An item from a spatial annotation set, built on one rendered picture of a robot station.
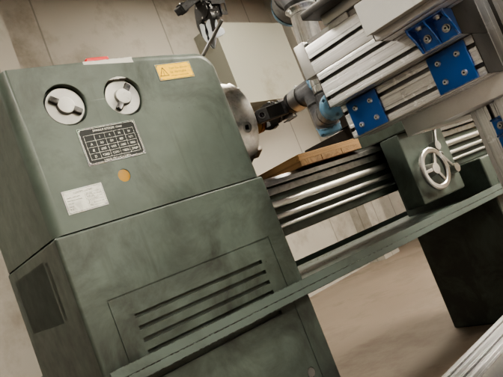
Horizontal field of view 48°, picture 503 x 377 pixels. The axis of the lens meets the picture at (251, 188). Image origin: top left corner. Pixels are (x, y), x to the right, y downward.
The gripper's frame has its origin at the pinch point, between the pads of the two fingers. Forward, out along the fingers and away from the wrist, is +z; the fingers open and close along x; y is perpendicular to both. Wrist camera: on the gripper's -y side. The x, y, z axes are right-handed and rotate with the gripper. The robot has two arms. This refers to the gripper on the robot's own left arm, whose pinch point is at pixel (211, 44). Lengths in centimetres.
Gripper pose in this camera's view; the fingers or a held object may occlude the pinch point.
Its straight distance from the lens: 190.3
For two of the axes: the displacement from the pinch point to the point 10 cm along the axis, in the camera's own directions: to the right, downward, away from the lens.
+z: 2.4, 9.7, 1.0
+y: 7.5, -2.5, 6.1
